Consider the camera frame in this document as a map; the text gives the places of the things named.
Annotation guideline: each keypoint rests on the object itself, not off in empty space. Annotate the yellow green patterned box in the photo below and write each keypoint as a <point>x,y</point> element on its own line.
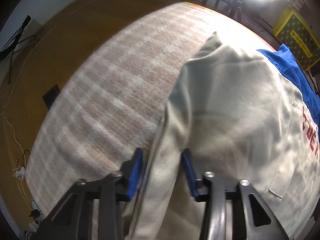
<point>294,32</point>

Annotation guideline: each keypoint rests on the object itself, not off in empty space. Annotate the white power strip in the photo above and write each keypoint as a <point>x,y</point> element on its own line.
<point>19,172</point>

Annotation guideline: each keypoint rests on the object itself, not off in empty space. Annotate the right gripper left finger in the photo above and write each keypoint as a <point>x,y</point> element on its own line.
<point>72,216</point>

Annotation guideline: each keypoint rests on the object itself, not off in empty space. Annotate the black floor box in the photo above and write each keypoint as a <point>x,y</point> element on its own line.
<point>50,96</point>

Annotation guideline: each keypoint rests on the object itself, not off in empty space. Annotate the grey and blue jacket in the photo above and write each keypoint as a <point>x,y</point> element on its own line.
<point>246,113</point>

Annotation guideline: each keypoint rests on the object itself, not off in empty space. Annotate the beige plaid bed blanket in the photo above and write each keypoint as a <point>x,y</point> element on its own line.
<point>114,103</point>

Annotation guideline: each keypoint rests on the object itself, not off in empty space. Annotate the black tripod stand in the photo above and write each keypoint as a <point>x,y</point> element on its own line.
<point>225,0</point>

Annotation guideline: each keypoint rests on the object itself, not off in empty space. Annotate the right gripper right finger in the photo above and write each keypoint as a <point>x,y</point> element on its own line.
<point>233,208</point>

